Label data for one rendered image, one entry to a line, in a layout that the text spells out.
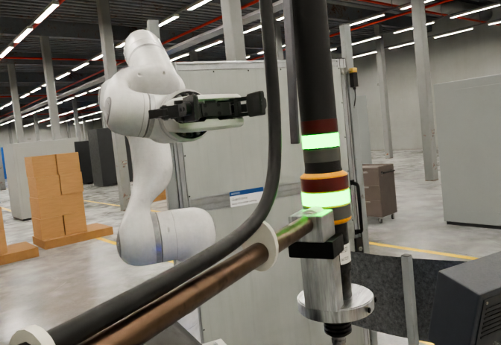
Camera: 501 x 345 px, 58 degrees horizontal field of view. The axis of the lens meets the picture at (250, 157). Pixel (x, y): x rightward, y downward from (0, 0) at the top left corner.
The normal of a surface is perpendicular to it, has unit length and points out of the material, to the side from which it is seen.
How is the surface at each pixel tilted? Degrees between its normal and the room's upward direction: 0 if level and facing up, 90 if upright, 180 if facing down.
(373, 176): 90
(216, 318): 90
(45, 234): 90
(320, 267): 90
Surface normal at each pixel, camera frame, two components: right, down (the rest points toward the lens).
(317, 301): -0.47, 0.09
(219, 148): 0.45, 0.00
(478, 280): 0.02, -0.96
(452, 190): -0.77, 0.11
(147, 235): 0.28, -0.29
